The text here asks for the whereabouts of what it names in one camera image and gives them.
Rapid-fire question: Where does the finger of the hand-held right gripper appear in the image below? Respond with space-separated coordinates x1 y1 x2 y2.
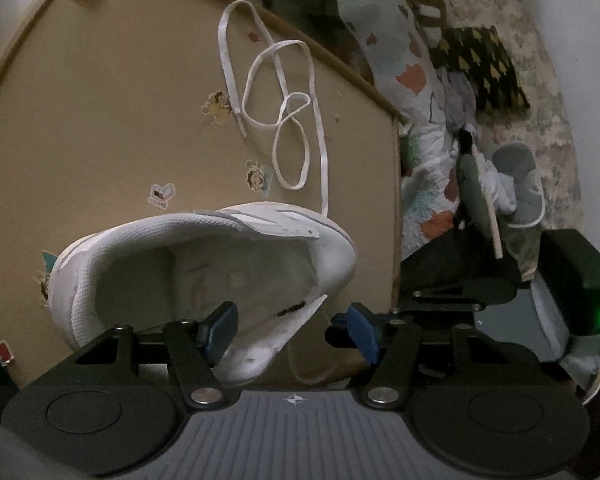
325 287 483 348

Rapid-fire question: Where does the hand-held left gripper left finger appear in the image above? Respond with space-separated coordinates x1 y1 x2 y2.
74 301 240 407

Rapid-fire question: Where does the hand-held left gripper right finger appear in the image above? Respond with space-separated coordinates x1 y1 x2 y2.
349 302 537 408

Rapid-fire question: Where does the white sneaker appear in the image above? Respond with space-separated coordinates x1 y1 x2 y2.
47 203 358 385
560 335 600 407

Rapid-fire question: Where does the white shoelace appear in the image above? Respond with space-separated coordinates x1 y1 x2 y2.
219 1 331 218

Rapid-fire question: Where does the pale wooden stick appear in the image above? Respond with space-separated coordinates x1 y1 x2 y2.
467 142 505 260

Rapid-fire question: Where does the grey slipper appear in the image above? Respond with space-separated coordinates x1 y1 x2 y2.
492 141 547 230

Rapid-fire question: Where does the torn cartoon sticker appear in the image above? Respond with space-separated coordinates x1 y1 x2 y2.
36 250 61 308

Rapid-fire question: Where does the lavender cloth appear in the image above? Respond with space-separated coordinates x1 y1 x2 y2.
444 70 481 132

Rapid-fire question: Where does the black gold-print cushion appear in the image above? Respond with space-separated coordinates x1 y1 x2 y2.
429 25 531 116

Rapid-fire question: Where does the patchwork quilt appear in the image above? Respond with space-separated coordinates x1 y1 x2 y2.
324 0 481 261

